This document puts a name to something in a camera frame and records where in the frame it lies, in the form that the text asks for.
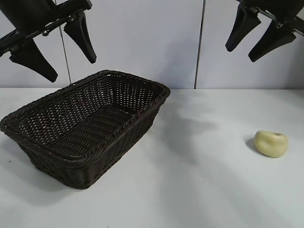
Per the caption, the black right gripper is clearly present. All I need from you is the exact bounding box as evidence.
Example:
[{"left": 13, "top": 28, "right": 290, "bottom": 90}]
[{"left": 225, "top": 0, "right": 304, "bottom": 63}]

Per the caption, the pale yellow apple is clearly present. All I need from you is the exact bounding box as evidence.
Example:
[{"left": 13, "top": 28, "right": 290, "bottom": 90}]
[{"left": 254, "top": 130, "right": 289, "bottom": 158}]

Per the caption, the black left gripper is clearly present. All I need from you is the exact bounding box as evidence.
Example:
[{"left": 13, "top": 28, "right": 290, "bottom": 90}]
[{"left": 0, "top": 0, "right": 97, "bottom": 83}]

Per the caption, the dark brown woven basket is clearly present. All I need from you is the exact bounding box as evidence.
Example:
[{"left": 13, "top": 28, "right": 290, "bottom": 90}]
[{"left": 0, "top": 69, "right": 171, "bottom": 184}]

